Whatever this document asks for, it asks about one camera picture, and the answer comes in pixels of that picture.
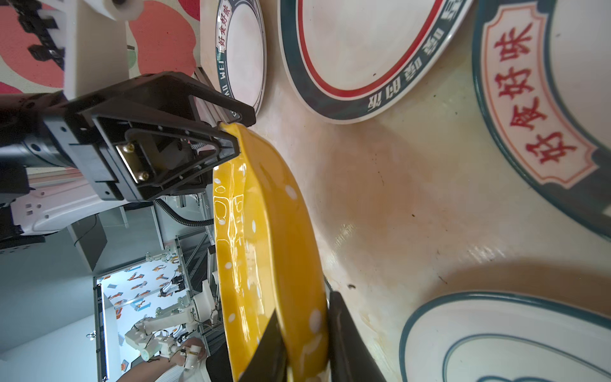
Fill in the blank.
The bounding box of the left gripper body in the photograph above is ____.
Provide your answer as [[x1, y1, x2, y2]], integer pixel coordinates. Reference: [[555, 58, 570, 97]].
[[1, 92, 127, 203]]

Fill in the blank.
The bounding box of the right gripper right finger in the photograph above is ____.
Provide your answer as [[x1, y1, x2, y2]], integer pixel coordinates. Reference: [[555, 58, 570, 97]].
[[328, 291, 386, 382]]

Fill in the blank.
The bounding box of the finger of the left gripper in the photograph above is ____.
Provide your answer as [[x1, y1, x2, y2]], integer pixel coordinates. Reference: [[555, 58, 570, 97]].
[[98, 129, 240, 201], [81, 72, 256, 129]]

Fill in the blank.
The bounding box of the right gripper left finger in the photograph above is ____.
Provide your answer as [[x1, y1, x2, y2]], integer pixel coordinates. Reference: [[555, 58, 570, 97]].
[[239, 310, 288, 382]]

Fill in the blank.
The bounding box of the yellow polka dot plate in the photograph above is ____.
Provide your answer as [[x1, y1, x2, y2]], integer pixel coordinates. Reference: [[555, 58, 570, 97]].
[[213, 124, 329, 381]]

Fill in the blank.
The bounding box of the red and green ringed plate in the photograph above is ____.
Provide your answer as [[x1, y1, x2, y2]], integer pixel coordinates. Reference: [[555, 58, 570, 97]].
[[278, 0, 472, 124]]

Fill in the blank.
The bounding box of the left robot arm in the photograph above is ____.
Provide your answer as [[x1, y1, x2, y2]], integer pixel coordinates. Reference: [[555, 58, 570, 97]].
[[1, 1, 256, 250]]

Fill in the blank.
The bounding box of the large green rim lettered plate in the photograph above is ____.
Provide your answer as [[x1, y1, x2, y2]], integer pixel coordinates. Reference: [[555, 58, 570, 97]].
[[215, 0, 267, 111]]

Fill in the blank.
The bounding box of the white plate black flower emblem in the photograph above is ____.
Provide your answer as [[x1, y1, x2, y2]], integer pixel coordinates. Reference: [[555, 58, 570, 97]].
[[399, 291, 610, 381]]

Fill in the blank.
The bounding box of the small green rim lettered plate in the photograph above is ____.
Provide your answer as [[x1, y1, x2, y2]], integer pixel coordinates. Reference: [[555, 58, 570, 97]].
[[473, 1, 610, 238]]

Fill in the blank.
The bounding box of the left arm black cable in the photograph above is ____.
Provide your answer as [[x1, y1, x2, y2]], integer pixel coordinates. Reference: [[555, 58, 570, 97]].
[[152, 197, 214, 228]]

